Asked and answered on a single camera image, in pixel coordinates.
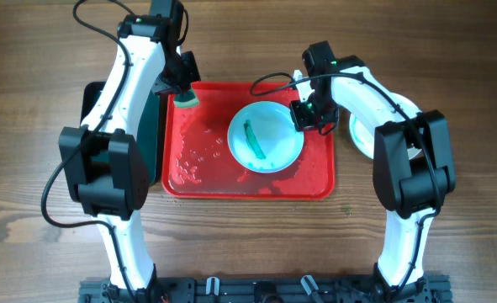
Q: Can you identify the black water basin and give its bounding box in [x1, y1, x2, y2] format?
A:
[80, 82, 167, 185]

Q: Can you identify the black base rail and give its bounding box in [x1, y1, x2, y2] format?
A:
[77, 275, 453, 303]

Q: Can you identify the red plastic tray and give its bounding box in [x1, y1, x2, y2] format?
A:
[161, 82, 336, 201]

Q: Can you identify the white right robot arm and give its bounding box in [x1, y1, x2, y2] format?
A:
[290, 41, 456, 298]

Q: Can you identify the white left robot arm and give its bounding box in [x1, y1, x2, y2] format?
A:
[40, 1, 200, 302]

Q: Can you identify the white plate stained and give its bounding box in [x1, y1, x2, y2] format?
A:
[348, 93, 421, 159]
[227, 101, 304, 173]

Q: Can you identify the green yellow sponge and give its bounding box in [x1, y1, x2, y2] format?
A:
[173, 88, 199, 109]

